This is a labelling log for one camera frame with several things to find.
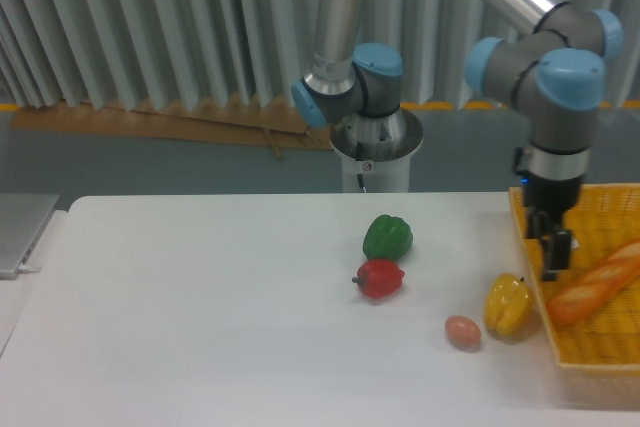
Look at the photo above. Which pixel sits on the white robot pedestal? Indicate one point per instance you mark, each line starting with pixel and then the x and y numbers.
pixel 376 153

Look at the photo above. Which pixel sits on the red toy bell pepper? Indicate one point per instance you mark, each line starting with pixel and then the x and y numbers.
pixel 378 278

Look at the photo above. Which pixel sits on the brown toy egg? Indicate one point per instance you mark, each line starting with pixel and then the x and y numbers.
pixel 462 331

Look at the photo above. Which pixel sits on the orange toy baguette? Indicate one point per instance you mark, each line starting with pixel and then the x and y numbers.
pixel 591 291

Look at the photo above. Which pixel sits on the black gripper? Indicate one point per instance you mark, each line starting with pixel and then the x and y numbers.
pixel 551 185

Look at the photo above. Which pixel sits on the brown cardboard sheet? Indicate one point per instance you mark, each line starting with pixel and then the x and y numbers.
pixel 277 126

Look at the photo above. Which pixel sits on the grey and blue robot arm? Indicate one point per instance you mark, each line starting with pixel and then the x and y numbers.
pixel 554 75

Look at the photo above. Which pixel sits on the silver laptop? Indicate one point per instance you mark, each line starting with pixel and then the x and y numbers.
pixel 24 218

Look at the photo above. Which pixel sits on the green toy bell pepper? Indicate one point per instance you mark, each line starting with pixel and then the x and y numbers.
pixel 388 237

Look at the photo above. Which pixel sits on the yellow toy bell pepper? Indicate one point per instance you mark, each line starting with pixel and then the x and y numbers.
pixel 509 303

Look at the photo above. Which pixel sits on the yellow woven basket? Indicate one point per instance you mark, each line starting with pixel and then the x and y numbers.
pixel 597 359

